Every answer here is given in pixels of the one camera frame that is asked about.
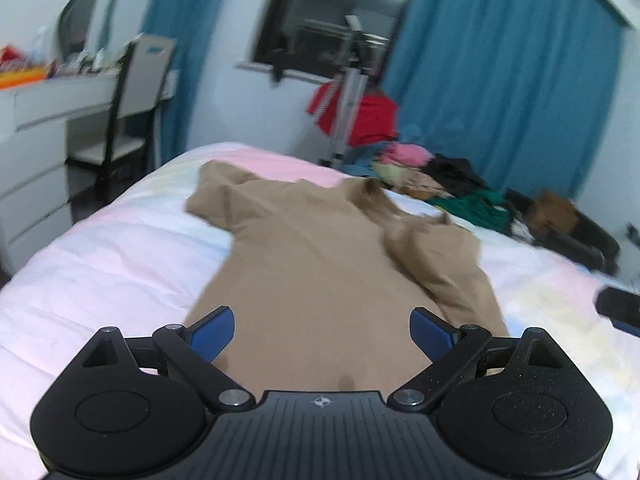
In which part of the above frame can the bed with white pink cover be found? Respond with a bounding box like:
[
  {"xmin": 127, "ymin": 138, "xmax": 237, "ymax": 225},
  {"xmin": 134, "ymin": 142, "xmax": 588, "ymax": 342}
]
[{"xmin": 0, "ymin": 142, "xmax": 640, "ymax": 480}]

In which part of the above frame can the black basket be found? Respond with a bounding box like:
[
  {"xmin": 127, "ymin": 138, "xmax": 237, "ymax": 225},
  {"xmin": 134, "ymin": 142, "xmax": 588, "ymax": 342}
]
[{"xmin": 505, "ymin": 187, "xmax": 621, "ymax": 276}]

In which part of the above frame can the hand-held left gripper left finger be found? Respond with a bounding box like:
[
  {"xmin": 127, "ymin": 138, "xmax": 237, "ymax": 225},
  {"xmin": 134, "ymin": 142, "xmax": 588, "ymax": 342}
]
[{"xmin": 80, "ymin": 306, "xmax": 257, "ymax": 414}]

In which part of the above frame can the white dressing table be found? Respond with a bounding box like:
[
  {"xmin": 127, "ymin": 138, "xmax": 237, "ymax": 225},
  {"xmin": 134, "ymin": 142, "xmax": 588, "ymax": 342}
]
[{"xmin": 0, "ymin": 67, "xmax": 181, "ymax": 273}]

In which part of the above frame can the silver tripod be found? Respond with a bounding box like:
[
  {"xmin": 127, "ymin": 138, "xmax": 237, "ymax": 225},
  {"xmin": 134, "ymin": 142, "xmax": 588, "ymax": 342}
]
[{"xmin": 320, "ymin": 15, "xmax": 391, "ymax": 168}]

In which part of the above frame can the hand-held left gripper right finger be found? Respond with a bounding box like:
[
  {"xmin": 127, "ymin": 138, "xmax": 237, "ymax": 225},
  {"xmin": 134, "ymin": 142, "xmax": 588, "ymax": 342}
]
[{"xmin": 390, "ymin": 306, "xmax": 567, "ymax": 414}]

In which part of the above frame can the pile of colourful clothes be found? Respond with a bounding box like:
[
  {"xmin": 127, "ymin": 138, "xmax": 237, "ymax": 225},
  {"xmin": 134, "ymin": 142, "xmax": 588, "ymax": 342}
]
[{"xmin": 350, "ymin": 125, "xmax": 512, "ymax": 233}]

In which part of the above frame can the white framed mirror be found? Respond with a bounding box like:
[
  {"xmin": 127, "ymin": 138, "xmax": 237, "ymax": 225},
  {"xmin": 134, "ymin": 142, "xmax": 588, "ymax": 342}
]
[{"xmin": 55, "ymin": 0, "xmax": 121, "ymax": 63}]

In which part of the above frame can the orange box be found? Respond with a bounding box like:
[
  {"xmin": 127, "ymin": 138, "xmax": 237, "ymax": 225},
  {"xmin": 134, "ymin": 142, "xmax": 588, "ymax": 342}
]
[{"xmin": 0, "ymin": 65, "xmax": 48, "ymax": 89}]

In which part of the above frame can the red cloth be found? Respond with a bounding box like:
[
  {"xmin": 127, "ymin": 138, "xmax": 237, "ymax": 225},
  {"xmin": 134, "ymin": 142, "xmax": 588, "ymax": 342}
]
[{"xmin": 306, "ymin": 82, "xmax": 401, "ymax": 148}]

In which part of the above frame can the dark window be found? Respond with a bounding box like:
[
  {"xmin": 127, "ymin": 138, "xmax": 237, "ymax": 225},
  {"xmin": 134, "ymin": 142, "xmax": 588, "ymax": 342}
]
[{"xmin": 252, "ymin": 0, "xmax": 426, "ymax": 83}]

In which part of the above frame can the brown cardboard box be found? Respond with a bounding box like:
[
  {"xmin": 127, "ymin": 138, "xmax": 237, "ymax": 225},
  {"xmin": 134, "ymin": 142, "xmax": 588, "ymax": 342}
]
[{"xmin": 525, "ymin": 190, "xmax": 579, "ymax": 238}]

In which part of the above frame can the black chair with white back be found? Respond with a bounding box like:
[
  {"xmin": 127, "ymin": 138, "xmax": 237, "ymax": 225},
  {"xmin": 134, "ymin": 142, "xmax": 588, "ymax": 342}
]
[{"xmin": 67, "ymin": 35, "xmax": 178, "ymax": 206}]

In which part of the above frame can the tan shirt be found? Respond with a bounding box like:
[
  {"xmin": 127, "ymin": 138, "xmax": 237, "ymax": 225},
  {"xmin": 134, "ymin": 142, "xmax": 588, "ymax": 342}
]
[{"xmin": 182, "ymin": 159, "xmax": 511, "ymax": 396}]

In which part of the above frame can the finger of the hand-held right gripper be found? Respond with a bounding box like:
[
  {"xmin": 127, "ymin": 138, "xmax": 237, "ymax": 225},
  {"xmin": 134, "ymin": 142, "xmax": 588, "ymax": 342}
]
[{"xmin": 594, "ymin": 285, "xmax": 640, "ymax": 337}]

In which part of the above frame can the red item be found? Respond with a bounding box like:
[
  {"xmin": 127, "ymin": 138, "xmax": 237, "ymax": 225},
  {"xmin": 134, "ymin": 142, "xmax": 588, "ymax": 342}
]
[{"xmin": 0, "ymin": 45, "xmax": 31, "ymax": 68}]

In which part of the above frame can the blue curtain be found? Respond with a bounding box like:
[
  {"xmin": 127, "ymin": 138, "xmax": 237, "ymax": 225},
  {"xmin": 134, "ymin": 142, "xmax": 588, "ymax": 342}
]
[
  {"xmin": 142, "ymin": 0, "xmax": 241, "ymax": 171},
  {"xmin": 380, "ymin": 0, "xmax": 626, "ymax": 201}
]

